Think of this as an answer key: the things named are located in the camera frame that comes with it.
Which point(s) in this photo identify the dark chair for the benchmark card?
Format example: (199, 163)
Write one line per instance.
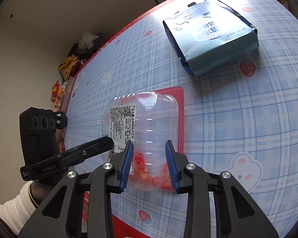
(84, 53)

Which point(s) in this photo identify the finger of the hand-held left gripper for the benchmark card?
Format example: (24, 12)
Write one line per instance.
(89, 151)

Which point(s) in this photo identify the white plastic bag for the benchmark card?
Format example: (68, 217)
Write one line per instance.
(88, 41)

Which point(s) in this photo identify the person's left forearm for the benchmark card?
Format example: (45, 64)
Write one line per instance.
(10, 213)

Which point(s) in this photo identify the red flat packet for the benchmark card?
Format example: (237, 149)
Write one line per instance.
(175, 96)

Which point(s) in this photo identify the yellow snack packets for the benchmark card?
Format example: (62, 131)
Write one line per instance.
(69, 67)

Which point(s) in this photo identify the blue milk carton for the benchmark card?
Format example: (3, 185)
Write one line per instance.
(213, 42)

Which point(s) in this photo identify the person's left hand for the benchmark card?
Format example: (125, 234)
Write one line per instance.
(41, 189)

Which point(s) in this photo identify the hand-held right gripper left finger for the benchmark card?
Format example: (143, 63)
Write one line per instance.
(126, 163)

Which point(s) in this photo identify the clear plastic container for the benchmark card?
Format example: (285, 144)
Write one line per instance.
(149, 129)

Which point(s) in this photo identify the red snack packet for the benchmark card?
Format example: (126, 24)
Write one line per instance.
(56, 91)

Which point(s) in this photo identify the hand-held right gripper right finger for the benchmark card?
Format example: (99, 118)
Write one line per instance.
(171, 163)

